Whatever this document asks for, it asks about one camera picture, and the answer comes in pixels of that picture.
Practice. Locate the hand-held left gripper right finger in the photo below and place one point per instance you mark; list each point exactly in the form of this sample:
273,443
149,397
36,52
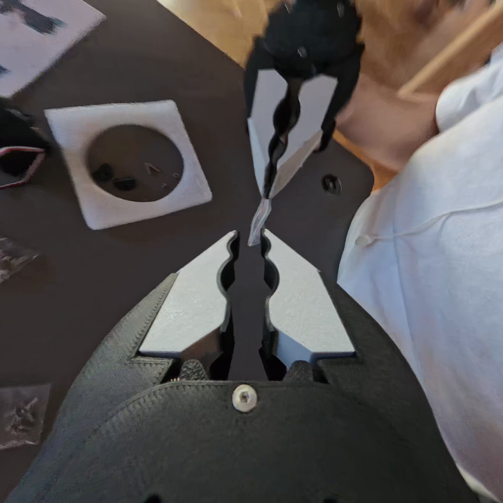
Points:
306,310

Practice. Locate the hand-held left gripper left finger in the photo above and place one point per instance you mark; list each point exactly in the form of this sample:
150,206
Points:
188,310

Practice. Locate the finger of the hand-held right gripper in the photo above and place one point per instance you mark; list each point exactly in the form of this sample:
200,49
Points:
314,110
267,102

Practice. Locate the small clear zip bag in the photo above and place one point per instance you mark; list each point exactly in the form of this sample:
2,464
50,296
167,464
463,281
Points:
259,220

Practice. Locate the white foam square with hole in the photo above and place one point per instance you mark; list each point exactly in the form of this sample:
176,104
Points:
118,114

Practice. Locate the person's right forearm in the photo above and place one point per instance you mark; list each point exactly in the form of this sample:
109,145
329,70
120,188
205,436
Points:
385,125

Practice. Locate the round black desk button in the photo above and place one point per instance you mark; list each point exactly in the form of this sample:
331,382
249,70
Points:
331,184

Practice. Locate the dark brown desk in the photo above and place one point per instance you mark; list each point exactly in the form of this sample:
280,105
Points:
59,314

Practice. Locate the person's white shirt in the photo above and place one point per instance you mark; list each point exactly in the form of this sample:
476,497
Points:
432,314

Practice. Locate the small black plastic part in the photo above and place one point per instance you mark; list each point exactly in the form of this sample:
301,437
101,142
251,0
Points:
125,184
103,173

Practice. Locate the scattered clear screw bags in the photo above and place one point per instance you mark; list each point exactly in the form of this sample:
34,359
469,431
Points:
19,416

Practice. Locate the printed instruction sheet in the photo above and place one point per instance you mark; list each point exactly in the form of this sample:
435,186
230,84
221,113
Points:
39,51

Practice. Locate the light wooden furniture frame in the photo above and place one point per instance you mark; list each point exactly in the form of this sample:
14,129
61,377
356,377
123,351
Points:
452,55

